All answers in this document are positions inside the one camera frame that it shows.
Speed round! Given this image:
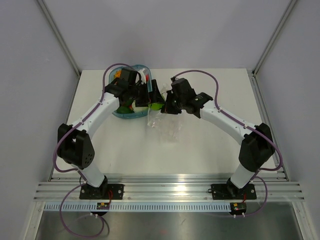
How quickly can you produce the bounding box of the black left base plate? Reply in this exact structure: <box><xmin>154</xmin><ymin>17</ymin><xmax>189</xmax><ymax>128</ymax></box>
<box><xmin>79</xmin><ymin>183</ymin><xmax>124</xmax><ymax>200</ymax></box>

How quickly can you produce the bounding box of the blue plastic tray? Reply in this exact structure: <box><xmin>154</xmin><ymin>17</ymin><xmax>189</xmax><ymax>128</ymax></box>
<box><xmin>108</xmin><ymin>64</ymin><xmax>152</xmax><ymax>120</ymax></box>

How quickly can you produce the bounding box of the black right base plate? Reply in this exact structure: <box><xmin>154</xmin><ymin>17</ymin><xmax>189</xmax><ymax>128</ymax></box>
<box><xmin>208</xmin><ymin>183</ymin><xmax>257</xmax><ymax>200</ymax></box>

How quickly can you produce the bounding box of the clear zip top bag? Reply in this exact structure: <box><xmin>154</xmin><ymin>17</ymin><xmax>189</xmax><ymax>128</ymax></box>
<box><xmin>146</xmin><ymin>83</ymin><xmax>185</xmax><ymax>144</ymax></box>

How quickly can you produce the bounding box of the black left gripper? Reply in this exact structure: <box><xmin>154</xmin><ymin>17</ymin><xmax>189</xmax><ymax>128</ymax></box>
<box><xmin>128</xmin><ymin>80</ymin><xmax>165</xmax><ymax>108</ymax></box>

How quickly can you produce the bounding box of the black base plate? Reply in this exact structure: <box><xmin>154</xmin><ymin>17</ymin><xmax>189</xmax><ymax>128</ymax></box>
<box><xmin>208</xmin><ymin>183</ymin><xmax>257</xmax><ymax>200</ymax></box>
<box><xmin>79</xmin><ymin>183</ymin><xmax>124</xmax><ymax>200</ymax></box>

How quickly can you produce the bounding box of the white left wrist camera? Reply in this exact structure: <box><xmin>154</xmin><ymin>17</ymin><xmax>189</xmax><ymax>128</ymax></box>
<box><xmin>137</xmin><ymin>68</ymin><xmax>149</xmax><ymax>83</ymax></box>

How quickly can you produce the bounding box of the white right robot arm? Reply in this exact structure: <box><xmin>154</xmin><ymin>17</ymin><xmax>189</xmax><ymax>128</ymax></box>
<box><xmin>161</xmin><ymin>77</ymin><xmax>275</xmax><ymax>199</ymax></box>

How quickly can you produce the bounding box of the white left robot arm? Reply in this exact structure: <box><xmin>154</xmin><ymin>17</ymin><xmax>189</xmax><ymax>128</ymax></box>
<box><xmin>53</xmin><ymin>63</ymin><xmax>165</xmax><ymax>199</ymax></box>

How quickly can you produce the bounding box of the aluminium frame post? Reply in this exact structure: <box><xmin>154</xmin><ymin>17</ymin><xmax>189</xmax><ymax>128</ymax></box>
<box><xmin>35</xmin><ymin>0</ymin><xmax>82</xmax><ymax>78</ymax></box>
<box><xmin>251</xmin><ymin>0</ymin><xmax>300</xmax><ymax>77</ymax></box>

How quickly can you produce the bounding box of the toy cabbage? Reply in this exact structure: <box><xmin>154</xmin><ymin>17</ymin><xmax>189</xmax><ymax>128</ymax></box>
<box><xmin>131</xmin><ymin>101</ymin><xmax>149</xmax><ymax>113</ymax></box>

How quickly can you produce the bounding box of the green toy watermelon ball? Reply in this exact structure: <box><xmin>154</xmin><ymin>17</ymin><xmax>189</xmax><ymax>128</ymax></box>
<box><xmin>148</xmin><ymin>102</ymin><xmax>164</xmax><ymax>111</ymax></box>

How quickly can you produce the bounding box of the orange spiky toy fruit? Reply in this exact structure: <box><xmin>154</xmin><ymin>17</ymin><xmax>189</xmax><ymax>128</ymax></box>
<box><xmin>113</xmin><ymin>70</ymin><xmax>122</xmax><ymax>79</ymax></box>

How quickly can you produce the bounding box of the aluminium mounting rail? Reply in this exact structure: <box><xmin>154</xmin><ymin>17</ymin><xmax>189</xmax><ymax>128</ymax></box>
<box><xmin>33</xmin><ymin>171</ymin><xmax>305</xmax><ymax>202</ymax></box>

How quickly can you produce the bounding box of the left aluminium frame post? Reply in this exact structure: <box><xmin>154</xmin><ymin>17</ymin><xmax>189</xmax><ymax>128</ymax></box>
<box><xmin>35</xmin><ymin>0</ymin><xmax>82</xmax><ymax>78</ymax></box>

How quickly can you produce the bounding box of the right aluminium frame post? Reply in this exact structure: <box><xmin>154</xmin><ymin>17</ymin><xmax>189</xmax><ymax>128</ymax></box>
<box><xmin>251</xmin><ymin>0</ymin><xmax>300</xmax><ymax>77</ymax></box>

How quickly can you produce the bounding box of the white slotted cable duct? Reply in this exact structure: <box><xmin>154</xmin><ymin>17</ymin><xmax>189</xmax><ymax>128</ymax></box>
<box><xmin>44</xmin><ymin>202</ymin><xmax>231</xmax><ymax>213</ymax></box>

